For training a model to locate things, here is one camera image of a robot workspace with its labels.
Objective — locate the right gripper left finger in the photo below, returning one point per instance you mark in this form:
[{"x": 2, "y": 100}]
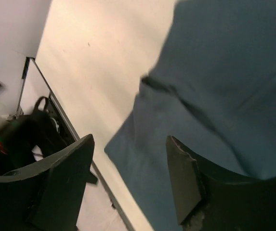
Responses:
[{"x": 47, "y": 195}]

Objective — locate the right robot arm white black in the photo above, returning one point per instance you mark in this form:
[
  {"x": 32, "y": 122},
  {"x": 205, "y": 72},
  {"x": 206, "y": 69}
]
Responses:
[{"x": 28, "y": 139}]

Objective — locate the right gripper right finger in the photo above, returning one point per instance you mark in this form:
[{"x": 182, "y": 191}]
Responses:
[{"x": 208, "y": 197}]

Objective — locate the blue t shirt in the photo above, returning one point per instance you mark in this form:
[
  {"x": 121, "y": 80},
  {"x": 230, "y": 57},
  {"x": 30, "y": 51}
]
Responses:
[{"x": 213, "y": 88}]

